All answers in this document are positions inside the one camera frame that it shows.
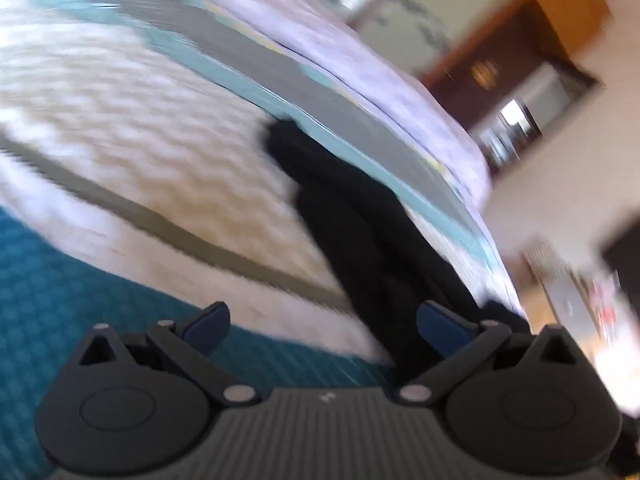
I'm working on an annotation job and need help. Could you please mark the black pants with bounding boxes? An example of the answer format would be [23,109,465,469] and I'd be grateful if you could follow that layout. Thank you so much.
[262,117,531,386]

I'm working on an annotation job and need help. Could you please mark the orange wooden panel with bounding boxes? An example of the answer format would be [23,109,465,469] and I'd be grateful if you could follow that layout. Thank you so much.
[500,0,613,63]

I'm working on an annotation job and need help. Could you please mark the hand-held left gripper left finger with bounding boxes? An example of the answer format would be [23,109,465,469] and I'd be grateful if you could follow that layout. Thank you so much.
[75,301,261,408]

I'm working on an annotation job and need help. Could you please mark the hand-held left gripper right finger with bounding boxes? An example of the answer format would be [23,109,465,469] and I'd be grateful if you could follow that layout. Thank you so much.
[397,300,586,406]

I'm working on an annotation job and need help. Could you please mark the floral glass sliding wardrobe doors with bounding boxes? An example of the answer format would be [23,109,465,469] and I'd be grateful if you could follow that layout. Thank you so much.
[290,0,526,76]

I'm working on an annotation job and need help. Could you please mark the patterned bed cover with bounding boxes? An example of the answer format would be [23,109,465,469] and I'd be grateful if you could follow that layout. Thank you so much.
[0,0,521,480]

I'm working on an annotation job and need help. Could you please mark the dark brown wooden door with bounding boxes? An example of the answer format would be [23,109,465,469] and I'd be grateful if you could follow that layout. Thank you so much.
[420,0,601,176]

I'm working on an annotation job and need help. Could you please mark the lilac floral duvet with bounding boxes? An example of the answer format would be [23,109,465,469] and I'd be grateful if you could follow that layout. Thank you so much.
[150,0,493,206]

